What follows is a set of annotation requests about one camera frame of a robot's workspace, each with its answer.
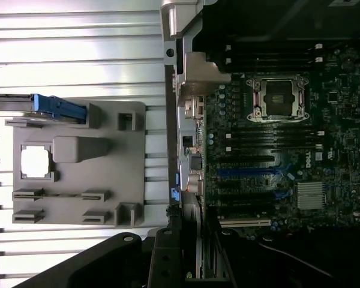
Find white expansion slot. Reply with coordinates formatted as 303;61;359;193
220;218;272;229

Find blue expansion slot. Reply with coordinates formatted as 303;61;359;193
217;167;289;181

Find long black expansion slot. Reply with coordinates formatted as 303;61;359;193
217;155;275;167

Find silver chipset heatsink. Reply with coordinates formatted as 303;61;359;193
296;181;326;210

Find grey parts rack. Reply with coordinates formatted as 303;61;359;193
4;100;146;227

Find black RAM slot white clips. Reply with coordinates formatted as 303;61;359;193
224;44;324;53
224;56;324;65
225;131;324;139

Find silver CPU chip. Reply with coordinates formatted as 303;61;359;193
20;148;50;178

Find CPU socket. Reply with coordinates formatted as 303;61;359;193
247;74;311;122

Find blue disk carrier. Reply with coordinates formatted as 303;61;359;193
31;93;88;124

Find green motherboard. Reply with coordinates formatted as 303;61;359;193
203;44;360;241

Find silver hard disk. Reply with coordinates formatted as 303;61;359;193
0;93;53;121

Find open black PC case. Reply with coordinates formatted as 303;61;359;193
158;0;360;288

